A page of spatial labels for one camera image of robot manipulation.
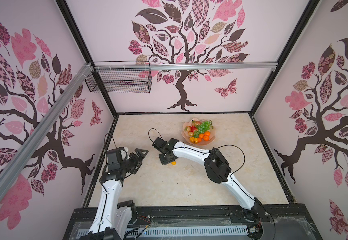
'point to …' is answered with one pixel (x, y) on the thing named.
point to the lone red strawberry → (198, 123)
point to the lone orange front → (199, 139)
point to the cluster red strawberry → (190, 133)
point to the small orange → (201, 135)
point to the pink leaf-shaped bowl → (189, 123)
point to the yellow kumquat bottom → (173, 163)
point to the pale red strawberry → (188, 128)
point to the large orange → (206, 138)
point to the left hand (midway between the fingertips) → (146, 159)
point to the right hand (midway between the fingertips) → (165, 159)
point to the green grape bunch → (203, 127)
